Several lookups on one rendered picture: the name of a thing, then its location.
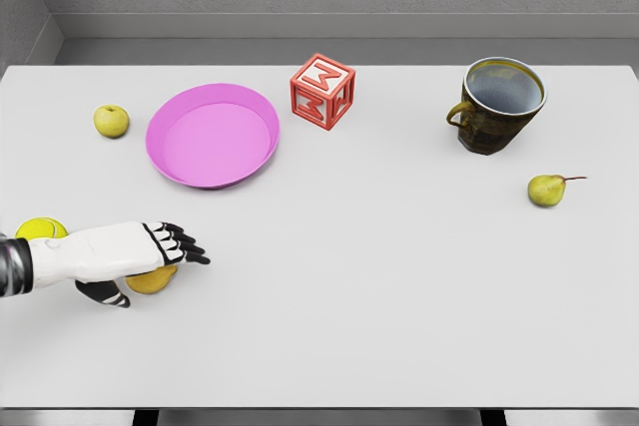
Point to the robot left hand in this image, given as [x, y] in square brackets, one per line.
[125, 246]

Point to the yellow tennis ball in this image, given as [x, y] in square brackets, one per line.
[39, 229]

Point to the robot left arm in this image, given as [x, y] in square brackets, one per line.
[40, 259]

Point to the green pear with stem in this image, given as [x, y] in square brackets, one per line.
[546, 190]

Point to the yellow lemon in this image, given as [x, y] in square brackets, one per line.
[152, 280]

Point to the pink round plate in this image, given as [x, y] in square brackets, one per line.
[213, 136]

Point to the yellow-green apple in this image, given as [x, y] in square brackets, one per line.
[111, 121]

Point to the dark olive mug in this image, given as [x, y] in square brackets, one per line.
[494, 107]

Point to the red letter block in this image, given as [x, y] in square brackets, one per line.
[322, 92]

